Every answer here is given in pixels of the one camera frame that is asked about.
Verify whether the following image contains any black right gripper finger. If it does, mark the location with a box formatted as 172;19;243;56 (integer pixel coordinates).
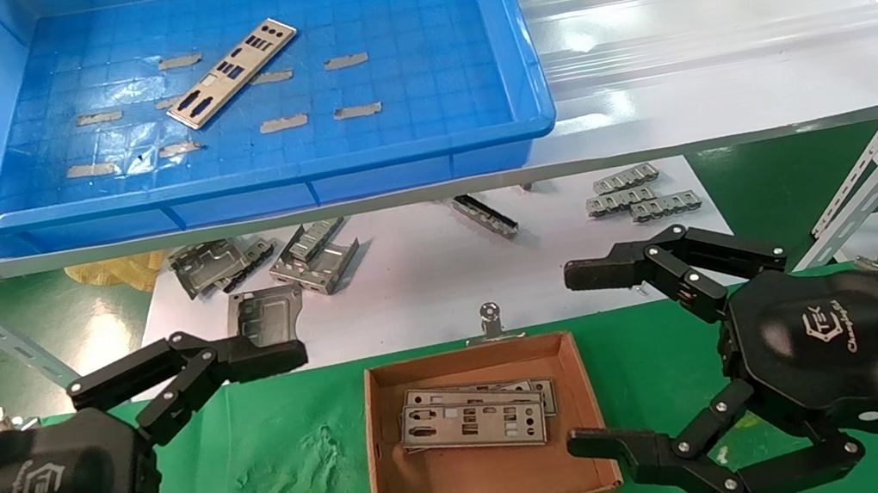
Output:
559;208;796;347
560;363;873;493

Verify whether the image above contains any small toothed metal bracket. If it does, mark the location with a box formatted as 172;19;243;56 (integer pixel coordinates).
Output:
628;189;706;225
590;161;663;197
585;183;659;219

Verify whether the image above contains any white metal shelving rack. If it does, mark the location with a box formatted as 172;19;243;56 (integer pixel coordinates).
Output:
0;0;878;426

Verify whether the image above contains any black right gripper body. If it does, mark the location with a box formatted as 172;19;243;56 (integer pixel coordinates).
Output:
705;255;878;458

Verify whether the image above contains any green table cloth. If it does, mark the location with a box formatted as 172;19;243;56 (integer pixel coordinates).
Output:
0;257;878;493

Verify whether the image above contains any brown cardboard box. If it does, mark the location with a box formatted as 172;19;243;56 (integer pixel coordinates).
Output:
349;324;627;493

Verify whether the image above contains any long narrow metal bracket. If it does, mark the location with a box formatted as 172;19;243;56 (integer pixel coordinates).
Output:
448;187;522;248

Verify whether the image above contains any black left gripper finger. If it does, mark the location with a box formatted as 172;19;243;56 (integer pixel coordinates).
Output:
61;313;318;459

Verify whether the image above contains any grey tape strip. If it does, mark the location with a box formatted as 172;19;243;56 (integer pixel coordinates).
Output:
156;139;206;161
155;52;204;72
74;108;125;128
250;67;295;87
322;51;371;72
65;159;120;182

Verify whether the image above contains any grey folded metal bracket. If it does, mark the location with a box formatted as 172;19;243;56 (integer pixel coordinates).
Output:
282;216;352;267
267;237;367;305

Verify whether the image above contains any dark stamped metal bracket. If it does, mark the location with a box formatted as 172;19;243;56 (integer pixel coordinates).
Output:
167;234;257;303
217;235;282;294

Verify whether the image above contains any silver slotted metal plate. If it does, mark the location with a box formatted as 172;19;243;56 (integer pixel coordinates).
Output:
404;367;560;438
394;371;552;466
155;14;310;135

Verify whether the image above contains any flat stamped metal bracket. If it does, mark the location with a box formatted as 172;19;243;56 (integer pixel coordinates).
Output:
222;282;312;354

